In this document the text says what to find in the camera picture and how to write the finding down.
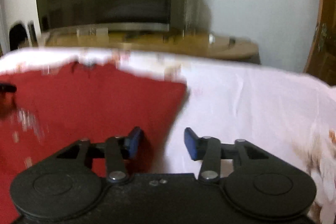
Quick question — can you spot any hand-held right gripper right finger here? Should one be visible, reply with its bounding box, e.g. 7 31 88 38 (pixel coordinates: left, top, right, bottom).
184 127 273 184

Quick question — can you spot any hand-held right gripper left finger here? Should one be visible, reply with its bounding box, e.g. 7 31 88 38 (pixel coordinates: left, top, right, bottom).
54 126 144 184

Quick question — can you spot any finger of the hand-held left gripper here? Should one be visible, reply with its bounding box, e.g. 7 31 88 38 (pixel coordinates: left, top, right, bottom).
0 84 17 94

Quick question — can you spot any red knit garment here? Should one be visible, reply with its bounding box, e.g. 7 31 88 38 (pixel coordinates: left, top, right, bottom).
0 61 188 224

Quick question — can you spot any dark rounded object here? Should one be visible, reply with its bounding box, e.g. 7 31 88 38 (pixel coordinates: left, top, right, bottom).
9 22 30 52

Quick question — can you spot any wooden television stand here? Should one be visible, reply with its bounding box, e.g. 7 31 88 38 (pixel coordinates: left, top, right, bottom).
39 28 259 60

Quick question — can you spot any brown wooden door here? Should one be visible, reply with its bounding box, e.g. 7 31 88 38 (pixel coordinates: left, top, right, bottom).
304 0 336 88

